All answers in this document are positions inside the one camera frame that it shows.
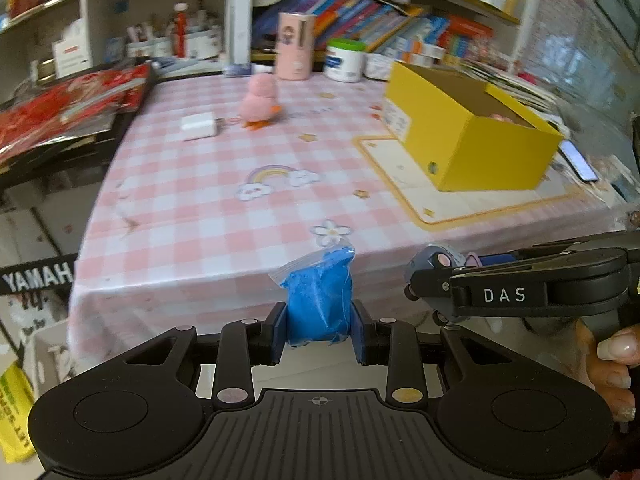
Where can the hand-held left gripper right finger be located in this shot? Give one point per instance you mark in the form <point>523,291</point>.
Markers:
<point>359,337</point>

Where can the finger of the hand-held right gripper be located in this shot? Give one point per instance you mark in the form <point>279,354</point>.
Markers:
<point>435,285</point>
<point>500,259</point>

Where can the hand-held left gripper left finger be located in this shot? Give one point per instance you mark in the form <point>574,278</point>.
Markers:
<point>280,332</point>

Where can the grey-blue rounded object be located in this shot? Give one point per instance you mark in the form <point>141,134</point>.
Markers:
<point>431,256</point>

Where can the blue powder plastic bag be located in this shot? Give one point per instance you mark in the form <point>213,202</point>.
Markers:
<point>317,300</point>

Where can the yellow cardboard box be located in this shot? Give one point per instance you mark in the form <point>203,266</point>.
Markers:
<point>480,150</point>

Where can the pink plush paw toy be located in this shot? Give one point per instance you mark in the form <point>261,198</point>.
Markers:
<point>501,118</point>

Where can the person's right hand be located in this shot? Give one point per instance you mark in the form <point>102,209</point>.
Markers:
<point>612,370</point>

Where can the beige placemat orange border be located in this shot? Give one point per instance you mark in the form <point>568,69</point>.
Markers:
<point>395,170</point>

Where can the smartphone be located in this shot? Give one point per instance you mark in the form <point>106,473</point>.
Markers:
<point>577,160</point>

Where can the pink checked tablecloth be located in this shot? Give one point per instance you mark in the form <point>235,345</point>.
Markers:
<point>200,210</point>

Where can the pile of papers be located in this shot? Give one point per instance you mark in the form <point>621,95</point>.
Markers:
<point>520,87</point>

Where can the white charger adapter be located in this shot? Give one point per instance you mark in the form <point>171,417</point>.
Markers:
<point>197,127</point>

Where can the white quilted purse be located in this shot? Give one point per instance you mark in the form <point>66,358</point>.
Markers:
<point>377,66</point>

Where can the white storage bin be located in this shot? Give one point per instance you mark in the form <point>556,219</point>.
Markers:
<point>50,355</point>

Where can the pink chick plush toy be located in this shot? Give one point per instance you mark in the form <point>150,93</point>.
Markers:
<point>260,100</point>

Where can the white jar green lid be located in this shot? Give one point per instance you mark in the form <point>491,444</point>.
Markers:
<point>344,62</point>

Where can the black electronic keyboard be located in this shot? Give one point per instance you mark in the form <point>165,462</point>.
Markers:
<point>37,277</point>

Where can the wooden bookshelf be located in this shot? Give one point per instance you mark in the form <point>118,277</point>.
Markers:
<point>450,5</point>

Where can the pink cylindrical container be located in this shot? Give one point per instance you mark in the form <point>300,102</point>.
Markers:
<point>294,45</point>

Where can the yellow plastic bag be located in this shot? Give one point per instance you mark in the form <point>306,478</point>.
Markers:
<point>12,410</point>

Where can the row of colourful books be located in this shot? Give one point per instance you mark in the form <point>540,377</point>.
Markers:
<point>360,15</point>

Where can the red foil packets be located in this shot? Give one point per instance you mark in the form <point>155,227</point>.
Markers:
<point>65,105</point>

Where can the white shelf unit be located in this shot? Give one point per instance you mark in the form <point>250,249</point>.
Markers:
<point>240,10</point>

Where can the white red carton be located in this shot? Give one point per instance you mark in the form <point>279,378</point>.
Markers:
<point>72,55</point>

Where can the wall poster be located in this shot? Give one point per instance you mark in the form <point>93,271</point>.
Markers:
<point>565,20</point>

